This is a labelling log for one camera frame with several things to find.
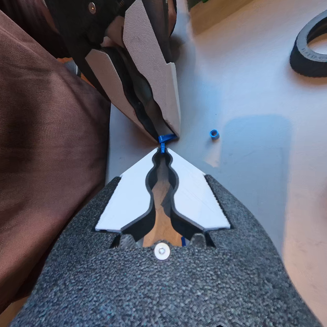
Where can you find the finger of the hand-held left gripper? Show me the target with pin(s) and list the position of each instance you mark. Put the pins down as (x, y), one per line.
(107, 76)
(148, 51)

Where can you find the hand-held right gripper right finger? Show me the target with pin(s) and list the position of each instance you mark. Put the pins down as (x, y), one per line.
(196, 199)

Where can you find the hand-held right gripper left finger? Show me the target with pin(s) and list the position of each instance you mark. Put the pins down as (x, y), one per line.
(122, 201)

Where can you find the blue pin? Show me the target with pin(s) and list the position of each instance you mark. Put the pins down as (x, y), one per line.
(162, 148)

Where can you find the blue wedge piece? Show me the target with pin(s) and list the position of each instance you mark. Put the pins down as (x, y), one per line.
(166, 138)

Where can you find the person's left forearm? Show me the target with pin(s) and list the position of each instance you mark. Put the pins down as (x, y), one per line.
(25, 15)

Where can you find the grey desk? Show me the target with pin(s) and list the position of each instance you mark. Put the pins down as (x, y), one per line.
(242, 89)

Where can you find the blue bush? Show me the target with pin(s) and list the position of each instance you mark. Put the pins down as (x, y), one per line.
(214, 134)

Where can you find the black toy tyre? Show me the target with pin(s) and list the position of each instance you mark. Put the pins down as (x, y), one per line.
(301, 53)

